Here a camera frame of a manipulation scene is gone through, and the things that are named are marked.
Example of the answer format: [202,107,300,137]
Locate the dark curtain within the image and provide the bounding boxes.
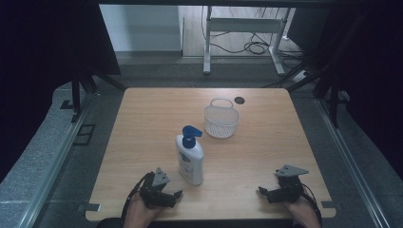
[0,0,122,184]
[286,5,403,182]

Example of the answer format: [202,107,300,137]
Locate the white power strip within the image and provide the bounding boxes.
[292,70,310,84]

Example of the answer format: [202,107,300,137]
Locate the white plastic mesh basket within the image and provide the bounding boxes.
[203,97,240,140]

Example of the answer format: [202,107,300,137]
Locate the aluminium rail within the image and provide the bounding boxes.
[314,97,392,228]
[18,94,94,228]

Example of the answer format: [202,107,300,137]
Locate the white desk frame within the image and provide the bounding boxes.
[202,5,292,77]

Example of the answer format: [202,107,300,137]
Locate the black floor plate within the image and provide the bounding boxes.
[72,123,96,147]

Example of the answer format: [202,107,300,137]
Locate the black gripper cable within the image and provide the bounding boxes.
[299,182,323,224]
[121,172,152,224]

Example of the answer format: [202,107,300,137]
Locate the white bottle with blue pump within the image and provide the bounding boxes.
[175,124,205,186]

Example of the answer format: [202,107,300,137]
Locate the person's left hand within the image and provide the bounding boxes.
[123,192,163,228]

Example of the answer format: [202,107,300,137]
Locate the grey table bracket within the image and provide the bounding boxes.
[76,202,102,214]

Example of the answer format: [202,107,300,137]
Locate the black floor cables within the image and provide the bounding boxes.
[208,29,307,62]

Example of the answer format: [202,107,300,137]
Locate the person's right hand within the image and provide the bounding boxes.
[282,195,321,228]

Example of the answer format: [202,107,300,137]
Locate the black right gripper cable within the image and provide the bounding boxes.
[299,182,323,224]

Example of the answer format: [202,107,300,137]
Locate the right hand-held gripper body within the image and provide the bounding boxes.
[274,163,310,204]

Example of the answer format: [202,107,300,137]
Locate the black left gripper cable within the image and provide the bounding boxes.
[121,172,152,224]

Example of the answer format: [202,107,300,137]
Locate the black metal stand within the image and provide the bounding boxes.
[69,70,127,124]
[312,74,342,129]

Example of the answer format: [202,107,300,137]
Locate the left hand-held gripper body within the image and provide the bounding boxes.
[139,166,174,209]

